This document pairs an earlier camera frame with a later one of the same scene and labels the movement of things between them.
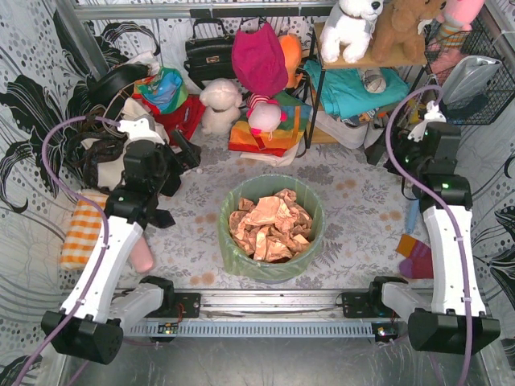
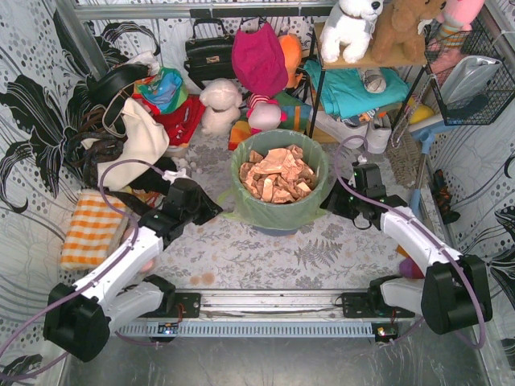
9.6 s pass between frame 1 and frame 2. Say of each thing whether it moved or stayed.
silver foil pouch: stayed
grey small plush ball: stayed
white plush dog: stayed
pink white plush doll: stayed
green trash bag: moved
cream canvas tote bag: stayed
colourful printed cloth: stayed
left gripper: moved
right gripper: moved
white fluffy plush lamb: stayed
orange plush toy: stayed
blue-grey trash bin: moved
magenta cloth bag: stayed
